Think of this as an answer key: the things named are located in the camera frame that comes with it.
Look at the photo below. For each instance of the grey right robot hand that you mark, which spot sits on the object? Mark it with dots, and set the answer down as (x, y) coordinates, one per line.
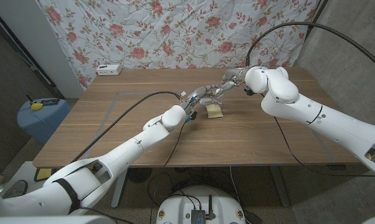
(235, 76)

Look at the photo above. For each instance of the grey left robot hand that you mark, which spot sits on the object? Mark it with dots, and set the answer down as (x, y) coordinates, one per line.
(203, 93)

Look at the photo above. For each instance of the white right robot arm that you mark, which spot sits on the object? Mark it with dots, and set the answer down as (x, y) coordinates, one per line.
(315, 115)

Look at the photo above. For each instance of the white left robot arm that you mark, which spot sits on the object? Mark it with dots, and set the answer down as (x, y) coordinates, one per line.
(128, 149)

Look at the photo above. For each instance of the yellow sponge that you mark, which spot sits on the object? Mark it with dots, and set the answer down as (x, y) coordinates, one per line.
(215, 112)

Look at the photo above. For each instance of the floral rose backdrop cloth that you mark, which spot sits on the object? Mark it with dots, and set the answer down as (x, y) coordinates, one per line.
(181, 34)

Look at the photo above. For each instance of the black stand pole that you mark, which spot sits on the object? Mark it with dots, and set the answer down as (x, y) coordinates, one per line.
(315, 20)

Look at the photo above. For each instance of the white power strip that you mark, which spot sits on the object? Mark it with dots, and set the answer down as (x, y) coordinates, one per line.
(108, 69)

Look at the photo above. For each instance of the black round disc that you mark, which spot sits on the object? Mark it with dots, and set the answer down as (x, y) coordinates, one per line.
(139, 175)

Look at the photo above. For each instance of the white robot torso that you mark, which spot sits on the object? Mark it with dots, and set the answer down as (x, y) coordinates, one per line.
(200, 202)

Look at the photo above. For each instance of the black antenna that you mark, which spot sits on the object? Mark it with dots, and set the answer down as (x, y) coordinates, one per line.
(210, 207)

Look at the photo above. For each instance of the grey table leg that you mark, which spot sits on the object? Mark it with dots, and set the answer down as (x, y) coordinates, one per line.
(281, 189)

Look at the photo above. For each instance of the grey computer box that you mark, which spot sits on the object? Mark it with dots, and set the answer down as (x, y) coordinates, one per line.
(198, 217)

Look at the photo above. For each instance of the white table leg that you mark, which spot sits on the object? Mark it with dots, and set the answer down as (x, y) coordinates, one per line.
(120, 193)

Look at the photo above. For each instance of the black flat device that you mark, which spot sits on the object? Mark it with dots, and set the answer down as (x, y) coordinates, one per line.
(50, 101)

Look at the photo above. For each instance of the blue round stool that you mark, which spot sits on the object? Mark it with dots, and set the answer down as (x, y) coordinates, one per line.
(41, 124)

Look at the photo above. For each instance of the small yellow object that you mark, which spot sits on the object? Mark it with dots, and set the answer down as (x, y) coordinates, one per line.
(36, 106)

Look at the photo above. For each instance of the yellow black floor mat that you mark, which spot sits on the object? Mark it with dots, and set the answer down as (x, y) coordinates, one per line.
(42, 174)

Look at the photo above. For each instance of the grey shoe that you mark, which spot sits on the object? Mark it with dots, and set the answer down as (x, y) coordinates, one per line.
(17, 189)

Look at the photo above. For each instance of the black diagonal door frame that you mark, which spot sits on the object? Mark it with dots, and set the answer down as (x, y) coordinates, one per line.
(19, 49)

